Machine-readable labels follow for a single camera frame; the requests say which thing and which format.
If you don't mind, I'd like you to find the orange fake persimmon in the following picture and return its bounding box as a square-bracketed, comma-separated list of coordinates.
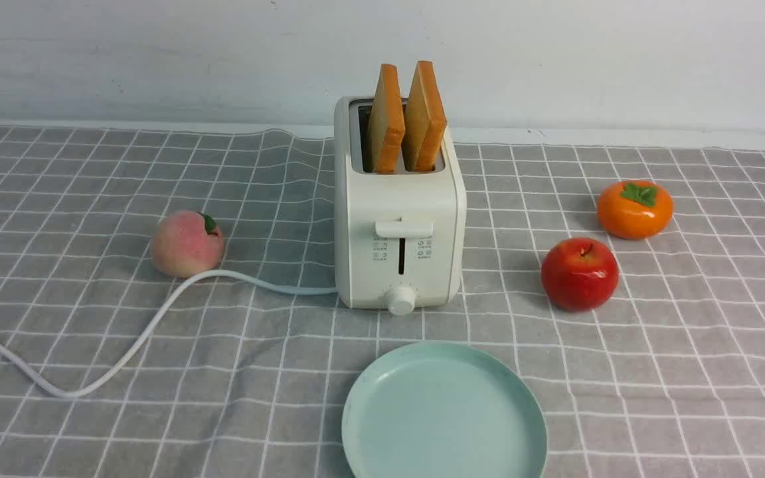
[597, 181, 674, 241]

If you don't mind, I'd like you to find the light green plate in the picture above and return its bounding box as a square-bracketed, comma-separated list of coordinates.
[341, 342, 549, 477]

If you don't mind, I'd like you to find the white toaster power cord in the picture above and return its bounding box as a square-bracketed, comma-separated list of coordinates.
[0, 269, 339, 399]

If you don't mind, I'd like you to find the red fake apple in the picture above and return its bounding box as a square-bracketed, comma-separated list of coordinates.
[541, 237, 620, 313]

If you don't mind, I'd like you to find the pink fake peach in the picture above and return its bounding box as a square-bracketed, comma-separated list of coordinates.
[151, 210, 224, 278]

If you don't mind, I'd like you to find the toast slice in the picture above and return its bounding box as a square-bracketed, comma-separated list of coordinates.
[402, 60, 448, 173]
[365, 63, 406, 175]

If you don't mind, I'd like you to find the grey checked tablecloth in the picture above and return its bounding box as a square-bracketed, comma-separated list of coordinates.
[0, 126, 765, 477]

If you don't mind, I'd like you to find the white two-slot toaster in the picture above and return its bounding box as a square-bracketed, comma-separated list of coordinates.
[333, 96, 467, 315]

